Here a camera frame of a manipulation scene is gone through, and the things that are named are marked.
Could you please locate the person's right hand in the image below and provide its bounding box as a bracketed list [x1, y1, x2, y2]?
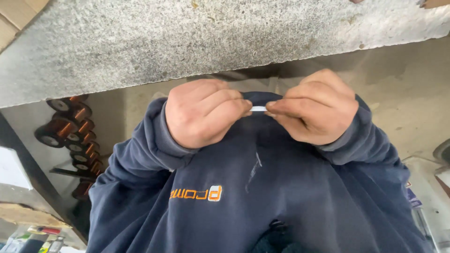
[264, 69, 359, 146]

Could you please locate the person's left hand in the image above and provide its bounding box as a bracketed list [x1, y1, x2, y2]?
[165, 79, 253, 149]

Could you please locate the navy blue sweatshirt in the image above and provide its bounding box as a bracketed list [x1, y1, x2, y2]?
[86, 91, 435, 253]

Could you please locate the grey round wheel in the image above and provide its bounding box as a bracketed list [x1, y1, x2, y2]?
[433, 138, 450, 166]

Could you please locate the white metal appliance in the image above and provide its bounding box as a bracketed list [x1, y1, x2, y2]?
[402, 156, 450, 253]

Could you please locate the torn cardboard piece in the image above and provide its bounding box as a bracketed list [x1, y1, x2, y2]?
[418, 0, 450, 10]

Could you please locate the red and yellow tube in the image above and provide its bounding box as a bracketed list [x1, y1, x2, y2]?
[27, 226, 62, 235]

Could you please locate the white paper sheet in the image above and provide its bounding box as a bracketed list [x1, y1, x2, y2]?
[0, 146, 33, 190]

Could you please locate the worn wooden board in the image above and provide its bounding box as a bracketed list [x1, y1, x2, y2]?
[0, 202, 71, 229]

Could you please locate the heap of bottles and cans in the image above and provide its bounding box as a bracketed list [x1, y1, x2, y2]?
[0, 232, 86, 253]

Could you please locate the brown cardboard box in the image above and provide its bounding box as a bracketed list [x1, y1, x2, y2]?
[0, 0, 50, 54]

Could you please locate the row of copper wire spools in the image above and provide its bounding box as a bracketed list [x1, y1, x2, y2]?
[34, 94, 106, 201]

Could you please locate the black metal bracket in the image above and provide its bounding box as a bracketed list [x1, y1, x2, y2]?
[49, 167, 98, 182]

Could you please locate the black metal table frame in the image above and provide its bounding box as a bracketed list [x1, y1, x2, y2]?
[0, 112, 88, 245]

